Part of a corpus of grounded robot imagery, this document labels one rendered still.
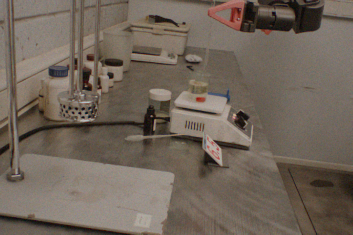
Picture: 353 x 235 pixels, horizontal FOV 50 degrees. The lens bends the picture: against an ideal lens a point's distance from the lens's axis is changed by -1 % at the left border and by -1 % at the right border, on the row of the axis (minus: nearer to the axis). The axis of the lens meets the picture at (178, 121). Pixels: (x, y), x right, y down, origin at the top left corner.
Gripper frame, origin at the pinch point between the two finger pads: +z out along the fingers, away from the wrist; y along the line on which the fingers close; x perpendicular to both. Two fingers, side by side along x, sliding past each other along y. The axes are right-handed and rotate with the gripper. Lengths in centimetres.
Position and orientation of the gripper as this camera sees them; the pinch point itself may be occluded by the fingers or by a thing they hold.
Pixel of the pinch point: (211, 12)
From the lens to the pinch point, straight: 90.8
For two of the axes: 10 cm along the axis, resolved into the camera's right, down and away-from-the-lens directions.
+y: 1.9, 3.6, -9.1
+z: -9.8, -0.2, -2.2
